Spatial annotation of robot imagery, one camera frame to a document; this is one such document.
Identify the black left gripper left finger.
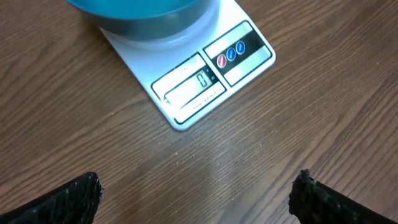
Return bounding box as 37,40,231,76
1,172,103,224

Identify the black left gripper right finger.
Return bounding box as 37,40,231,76
289,169,397,224

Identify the white digital kitchen scale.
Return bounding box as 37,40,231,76
103,0,276,131

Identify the blue bowl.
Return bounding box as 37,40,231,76
67,0,214,40

